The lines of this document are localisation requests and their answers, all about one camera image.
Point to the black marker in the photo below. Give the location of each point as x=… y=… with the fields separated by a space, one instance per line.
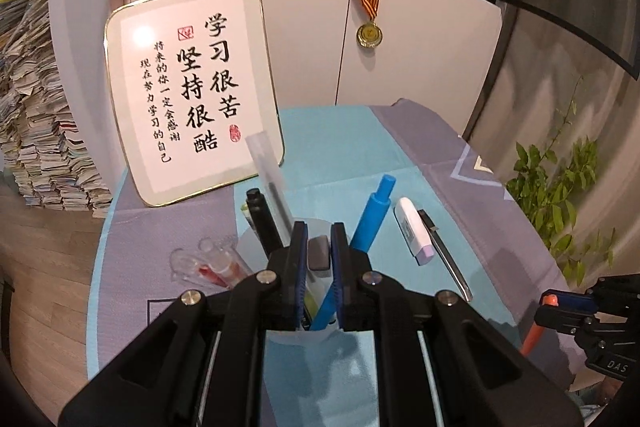
x=265 y=222

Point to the clear plastic tool with red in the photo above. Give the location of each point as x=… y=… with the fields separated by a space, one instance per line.
x=210 y=267

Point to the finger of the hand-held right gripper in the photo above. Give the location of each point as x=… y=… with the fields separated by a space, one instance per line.
x=565 y=319
x=575 y=302

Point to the clear translucent pen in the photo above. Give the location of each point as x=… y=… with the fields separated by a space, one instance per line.
x=265 y=167

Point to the orange pen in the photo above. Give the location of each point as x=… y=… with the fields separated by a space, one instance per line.
x=531 y=339

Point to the black silver pen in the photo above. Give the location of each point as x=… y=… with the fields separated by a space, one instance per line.
x=445 y=252

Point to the tall stack of papers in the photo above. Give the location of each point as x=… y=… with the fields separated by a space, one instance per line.
x=35 y=132

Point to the frosted plastic pen cup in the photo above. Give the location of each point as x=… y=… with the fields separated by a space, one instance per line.
x=244 y=257

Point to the framed calligraphy sign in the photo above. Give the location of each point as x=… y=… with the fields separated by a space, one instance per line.
x=200 y=107

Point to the blue pen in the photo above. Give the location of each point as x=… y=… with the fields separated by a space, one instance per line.
x=372 y=217

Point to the white and lilac highlighter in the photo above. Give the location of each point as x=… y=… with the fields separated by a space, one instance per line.
x=411 y=227

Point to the gold medal with ribbon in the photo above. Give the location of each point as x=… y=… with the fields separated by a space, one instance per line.
x=370 y=34

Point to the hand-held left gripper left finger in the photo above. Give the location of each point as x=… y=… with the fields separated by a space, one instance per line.
x=300 y=267

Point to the yellow-green pen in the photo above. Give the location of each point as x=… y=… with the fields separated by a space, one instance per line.
x=246 y=214

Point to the white cabinet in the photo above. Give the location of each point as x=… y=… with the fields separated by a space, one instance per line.
x=310 y=32

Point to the teal and grey tablecloth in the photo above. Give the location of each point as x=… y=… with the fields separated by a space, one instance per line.
x=350 y=147

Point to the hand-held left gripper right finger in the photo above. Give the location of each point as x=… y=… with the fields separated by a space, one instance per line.
x=339 y=267

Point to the green leafy plant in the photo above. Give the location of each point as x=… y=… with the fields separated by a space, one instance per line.
x=560 y=187

